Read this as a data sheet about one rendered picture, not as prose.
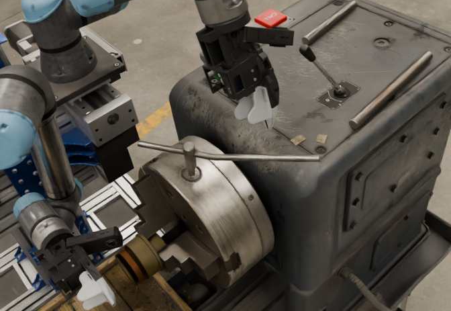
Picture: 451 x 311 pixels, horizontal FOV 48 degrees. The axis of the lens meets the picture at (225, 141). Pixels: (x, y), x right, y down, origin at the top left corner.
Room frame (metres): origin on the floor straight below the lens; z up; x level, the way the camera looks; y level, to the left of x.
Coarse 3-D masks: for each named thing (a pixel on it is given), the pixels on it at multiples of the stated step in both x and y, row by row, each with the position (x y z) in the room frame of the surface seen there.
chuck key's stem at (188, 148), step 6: (186, 144) 0.66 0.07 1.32; (192, 144) 0.66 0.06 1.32; (186, 150) 0.65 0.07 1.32; (192, 150) 0.65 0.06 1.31; (186, 156) 0.65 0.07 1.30; (192, 156) 0.65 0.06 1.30; (186, 162) 0.65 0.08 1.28; (192, 162) 0.65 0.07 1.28; (186, 168) 0.66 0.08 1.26; (192, 168) 0.65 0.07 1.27; (192, 174) 0.66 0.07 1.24
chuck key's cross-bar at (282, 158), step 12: (144, 144) 0.68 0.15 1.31; (156, 144) 0.68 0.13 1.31; (204, 156) 0.64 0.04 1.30; (216, 156) 0.64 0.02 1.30; (228, 156) 0.63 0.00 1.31; (240, 156) 0.62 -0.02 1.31; (252, 156) 0.61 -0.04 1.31; (264, 156) 0.61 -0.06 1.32; (276, 156) 0.60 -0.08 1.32; (288, 156) 0.59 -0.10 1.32; (300, 156) 0.58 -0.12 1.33; (312, 156) 0.58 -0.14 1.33
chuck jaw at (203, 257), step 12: (180, 240) 0.60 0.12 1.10; (192, 240) 0.60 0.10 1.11; (168, 252) 0.58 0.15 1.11; (180, 252) 0.58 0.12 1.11; (192, 252) 0.57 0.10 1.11; (204, 252) 0.56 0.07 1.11; (168, 264) 0.56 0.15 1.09; (180, 264) 0.55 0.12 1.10; (192, 264) 0.56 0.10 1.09; (204, 264) 0.53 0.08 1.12; (216, 264) 0.54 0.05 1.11; (228, 264) 0.54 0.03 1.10; (204, 276) 0.52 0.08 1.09
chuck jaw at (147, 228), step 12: (144, 168) 0.74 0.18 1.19; (144, 180) 0.70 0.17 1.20; (144, 192) 0.68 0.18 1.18; (156, 192) 0.69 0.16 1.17; (144, 204) 0.67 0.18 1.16; (156, 204) 0.67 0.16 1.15; (168, 204) 0.67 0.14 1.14; (144, 216) 0.65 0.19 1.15; (156, 216) 0.65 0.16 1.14; (168, 216) 0.65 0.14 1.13; (144, 228) 0.63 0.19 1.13; (156, 228) 0.63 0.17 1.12
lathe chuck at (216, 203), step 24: (168, 168) 0.69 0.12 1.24; (216, 168) 0.67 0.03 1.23; (168, 192) 0.67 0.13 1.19; (192, 192) 0.62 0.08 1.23; (216, 192) 0.62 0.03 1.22; (192, 216) 0.60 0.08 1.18; (216, 216) 0.58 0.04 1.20; (240, 216) 0.59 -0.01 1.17; (216, 240) 0.55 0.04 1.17; (240, 240) 0.56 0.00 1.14; (240, 264) 0.54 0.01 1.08
